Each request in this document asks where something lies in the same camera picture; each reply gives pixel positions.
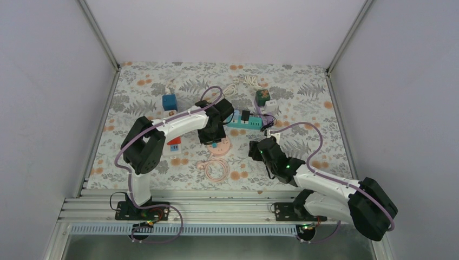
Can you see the black power adapter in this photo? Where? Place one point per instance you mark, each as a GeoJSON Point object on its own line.
{"type": "Point", "coordinates": [268, 120]}

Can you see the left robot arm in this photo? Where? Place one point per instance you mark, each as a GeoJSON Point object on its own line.
{"type": "Point", "coordinates": [142, 148]}

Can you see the purple power strip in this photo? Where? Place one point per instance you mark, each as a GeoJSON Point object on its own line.
{"type": "Point", "coordinates": [259, 110]}

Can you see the white pink cube socket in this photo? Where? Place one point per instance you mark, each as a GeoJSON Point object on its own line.
{"type": "Point", "coordinates": [169, 113]}

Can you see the dark blue cube socket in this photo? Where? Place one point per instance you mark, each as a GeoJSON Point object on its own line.
{"type": "Point", "coordinates": [169, 102]}

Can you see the dark green cube socket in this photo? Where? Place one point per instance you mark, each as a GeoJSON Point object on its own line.
{"type": "Point", "coordinates": [261, 97]}

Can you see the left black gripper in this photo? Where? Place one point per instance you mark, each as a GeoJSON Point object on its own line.
{"type": "Point", "coordinates": [205, 141]}

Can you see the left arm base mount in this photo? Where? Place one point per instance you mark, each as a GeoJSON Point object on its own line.
{"type": "Point", "coordinates": [148, 214]}

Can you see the red cube socket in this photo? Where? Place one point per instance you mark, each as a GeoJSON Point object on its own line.
{"type": "Point", "coordinates": [174, 141]}

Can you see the white multicolour power strip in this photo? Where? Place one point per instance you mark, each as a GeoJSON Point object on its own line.
{"type": "Point", "coordinates": [171, 151]}

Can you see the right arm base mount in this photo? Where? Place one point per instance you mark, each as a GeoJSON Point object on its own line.
{"type": "Point", "coordinates": [305, 233]}

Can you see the teal power strip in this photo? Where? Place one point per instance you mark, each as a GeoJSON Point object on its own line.
{"type": "Point", "coordinates": [253, 122]}

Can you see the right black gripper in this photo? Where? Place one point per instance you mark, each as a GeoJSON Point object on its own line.
{"type": "Point", "coordinates": [254, 151]}

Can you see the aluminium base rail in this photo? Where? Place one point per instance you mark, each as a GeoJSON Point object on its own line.
{"type": "Point", "coordinates": [204, 213]}

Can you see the light blue plug adapter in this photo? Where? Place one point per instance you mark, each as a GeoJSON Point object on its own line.
{"type": "Point", "coordinates": [235, 117]}

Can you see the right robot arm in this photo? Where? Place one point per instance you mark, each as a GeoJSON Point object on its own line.
{"type": "Point", "coordinates": [362, 203]}

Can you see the pink round power socket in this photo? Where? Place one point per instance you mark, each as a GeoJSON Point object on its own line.
{"type": "Point", "coordinates": [223, 147]}

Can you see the white cube adapter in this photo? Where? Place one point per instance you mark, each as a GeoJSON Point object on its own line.
{"type": "Point", "coordinates": [270, 106]}

